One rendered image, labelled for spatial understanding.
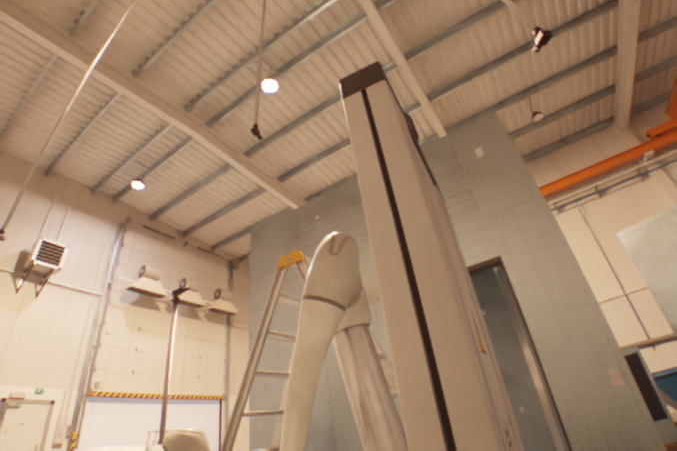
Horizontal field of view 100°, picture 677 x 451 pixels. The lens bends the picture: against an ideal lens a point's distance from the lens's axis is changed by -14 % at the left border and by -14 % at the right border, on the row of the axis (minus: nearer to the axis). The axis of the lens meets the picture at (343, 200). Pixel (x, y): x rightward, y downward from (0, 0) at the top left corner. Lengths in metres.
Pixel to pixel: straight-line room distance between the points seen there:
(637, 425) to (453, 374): 1.93
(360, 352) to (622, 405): 1.56
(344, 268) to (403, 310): 0.47
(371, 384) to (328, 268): 0.29
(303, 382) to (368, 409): 0.19
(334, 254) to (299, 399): 0.30
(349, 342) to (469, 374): 0.61
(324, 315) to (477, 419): 0.49
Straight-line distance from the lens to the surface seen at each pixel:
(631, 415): 2.16
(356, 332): 0.85
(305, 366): 0.71
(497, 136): 2.66
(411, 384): 0.27
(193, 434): 0.83
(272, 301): 2.09
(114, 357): 11.38
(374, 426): 0.84
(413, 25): 8.03
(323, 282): 0.72
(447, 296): 0.27
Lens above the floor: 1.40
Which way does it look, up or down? 34 degrees up
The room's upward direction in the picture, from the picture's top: 9 degrees counter-clockwise
